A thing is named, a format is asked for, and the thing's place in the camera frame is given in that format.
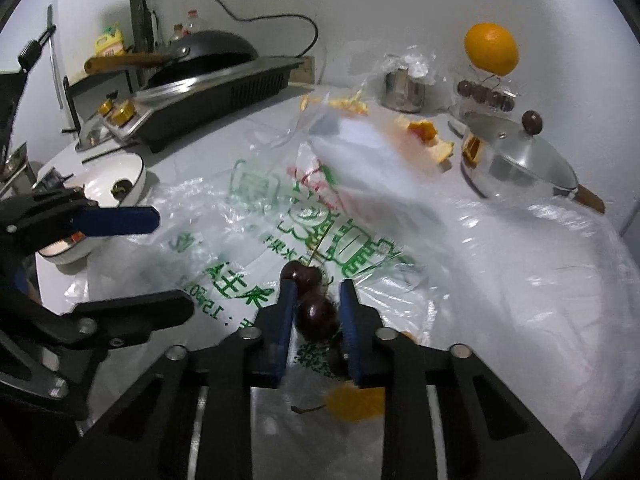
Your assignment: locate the black chopstick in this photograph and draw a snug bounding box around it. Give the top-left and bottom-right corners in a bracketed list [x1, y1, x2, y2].
[81, 137, 146, 163]

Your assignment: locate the green printed plastic bag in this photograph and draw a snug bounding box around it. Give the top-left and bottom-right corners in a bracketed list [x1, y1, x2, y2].
[65, 145, 640, 466]

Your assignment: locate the small orange piece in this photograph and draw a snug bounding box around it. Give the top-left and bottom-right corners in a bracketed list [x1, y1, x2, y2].
[325, 384, 388, 423]

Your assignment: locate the white bowl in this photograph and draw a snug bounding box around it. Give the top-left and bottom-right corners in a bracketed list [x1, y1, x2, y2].
[65, 154, 147, 208]

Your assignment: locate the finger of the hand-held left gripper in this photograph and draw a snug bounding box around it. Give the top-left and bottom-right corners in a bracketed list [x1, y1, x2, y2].
[0, 289, 195, 419]
[0, 188, 161, 261]

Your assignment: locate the black wok with wooden handle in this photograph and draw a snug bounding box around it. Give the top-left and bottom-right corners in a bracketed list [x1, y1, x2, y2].
[84, 30, 260, 76]

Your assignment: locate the dark red cherry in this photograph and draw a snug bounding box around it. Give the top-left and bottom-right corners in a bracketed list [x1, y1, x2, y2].
[322, 340, 351, 381]
[295, 296, 341, 346]
[280, 261, 323, 297]

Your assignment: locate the silver induction cooker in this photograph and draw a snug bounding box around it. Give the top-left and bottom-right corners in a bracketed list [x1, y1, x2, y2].
[102, 55, 306, 153]

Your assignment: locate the whole orange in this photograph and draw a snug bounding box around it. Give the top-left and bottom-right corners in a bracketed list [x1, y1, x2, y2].
[463, 22, 520, 77]

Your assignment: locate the orange peel piece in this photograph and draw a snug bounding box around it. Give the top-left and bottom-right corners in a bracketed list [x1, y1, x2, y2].
[397, 115, 455, 171]

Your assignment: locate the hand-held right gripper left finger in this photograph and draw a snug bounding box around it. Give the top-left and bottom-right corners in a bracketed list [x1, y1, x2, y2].
[52, 280, 301, 480]

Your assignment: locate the steel pot with lid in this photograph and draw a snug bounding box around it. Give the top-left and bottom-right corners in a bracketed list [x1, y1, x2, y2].
[460, 109, 606, 215]

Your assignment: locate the dark metal pole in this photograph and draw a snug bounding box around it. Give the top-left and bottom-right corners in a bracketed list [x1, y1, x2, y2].
[129, 0, 161, 53]

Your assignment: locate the yellow oil bottle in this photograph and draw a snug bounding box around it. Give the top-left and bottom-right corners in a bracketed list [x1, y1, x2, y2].
[95, 22, 126, 58]

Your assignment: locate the black metal rack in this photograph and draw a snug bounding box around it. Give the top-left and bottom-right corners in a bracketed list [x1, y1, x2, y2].
[62, 67, 136, 133]

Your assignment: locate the glass pot lid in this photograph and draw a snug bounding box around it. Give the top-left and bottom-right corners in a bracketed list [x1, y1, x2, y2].
[75, 115, 113, 151]

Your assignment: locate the steel cup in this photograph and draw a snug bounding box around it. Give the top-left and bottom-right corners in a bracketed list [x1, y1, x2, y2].
[382, 67, 426, 113]

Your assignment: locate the black power cable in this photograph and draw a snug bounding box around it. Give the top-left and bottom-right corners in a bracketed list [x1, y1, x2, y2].
[172, 0, 319, 58]

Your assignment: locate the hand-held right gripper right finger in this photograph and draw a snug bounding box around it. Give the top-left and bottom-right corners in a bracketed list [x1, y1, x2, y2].
[340, 280, 581, 480]

